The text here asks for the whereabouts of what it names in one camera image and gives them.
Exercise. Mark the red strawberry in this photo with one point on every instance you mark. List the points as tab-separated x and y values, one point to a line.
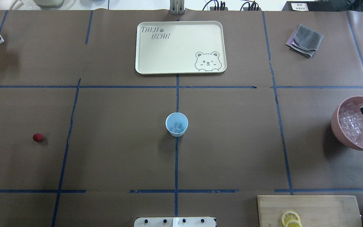
37	137

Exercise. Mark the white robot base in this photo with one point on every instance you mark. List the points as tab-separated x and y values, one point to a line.
175	222

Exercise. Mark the pile of clear ice cubes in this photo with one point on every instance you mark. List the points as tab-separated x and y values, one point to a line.
351	122

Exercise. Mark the light blue plastic cup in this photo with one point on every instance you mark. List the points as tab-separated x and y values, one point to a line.
176	117

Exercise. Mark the pink bowl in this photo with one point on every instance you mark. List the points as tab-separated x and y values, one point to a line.
338	133

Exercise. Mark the folded grey cloth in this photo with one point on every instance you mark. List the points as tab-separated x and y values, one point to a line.
305	40

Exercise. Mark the bamboo cutting board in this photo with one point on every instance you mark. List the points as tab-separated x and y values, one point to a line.
313	210

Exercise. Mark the lemon slice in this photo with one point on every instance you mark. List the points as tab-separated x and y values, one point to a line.
289	215
293	223

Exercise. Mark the cream bear serving tray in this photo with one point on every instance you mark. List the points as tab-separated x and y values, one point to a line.
180	47

